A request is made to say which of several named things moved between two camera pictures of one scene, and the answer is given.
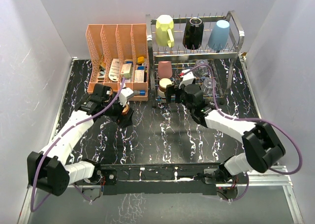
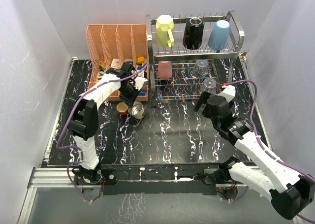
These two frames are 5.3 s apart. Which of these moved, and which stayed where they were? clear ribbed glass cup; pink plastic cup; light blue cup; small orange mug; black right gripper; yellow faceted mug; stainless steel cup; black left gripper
Moved: black right gripper; stainless steel cup; black left gripper
Stayed: yellow faceted mug; pink plastic cup; small orange mug; light blue cup; clear ribbed glass cup
